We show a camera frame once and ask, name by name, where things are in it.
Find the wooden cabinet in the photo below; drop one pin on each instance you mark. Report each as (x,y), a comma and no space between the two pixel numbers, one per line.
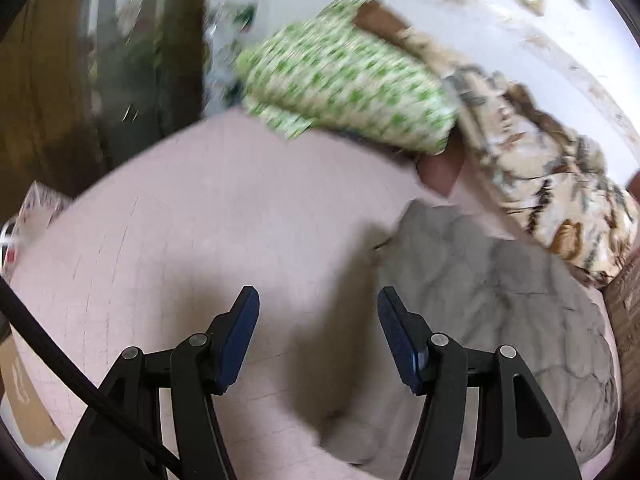
(50,85)

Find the white red printed packet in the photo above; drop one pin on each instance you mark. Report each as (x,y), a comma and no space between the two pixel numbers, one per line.
(30,210)

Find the leaf print fleece blanket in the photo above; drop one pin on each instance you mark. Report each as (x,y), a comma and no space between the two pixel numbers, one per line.
(525,160)

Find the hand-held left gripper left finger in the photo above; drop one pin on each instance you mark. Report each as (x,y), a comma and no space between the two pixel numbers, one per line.
(240,340)

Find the brown cardboard piece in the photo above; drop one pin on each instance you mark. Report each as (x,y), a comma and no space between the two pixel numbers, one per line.
(25,400)

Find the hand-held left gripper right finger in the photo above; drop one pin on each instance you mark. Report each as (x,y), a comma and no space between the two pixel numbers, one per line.
(400,345)

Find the green patterned pillow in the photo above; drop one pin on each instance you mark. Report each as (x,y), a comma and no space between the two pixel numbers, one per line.
(340,80)

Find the grey-green puffer jacket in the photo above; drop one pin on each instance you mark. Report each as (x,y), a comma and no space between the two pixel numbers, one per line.
(500,290)

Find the reddish brown quilt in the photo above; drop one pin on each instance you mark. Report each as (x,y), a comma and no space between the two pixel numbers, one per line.
(440,172)

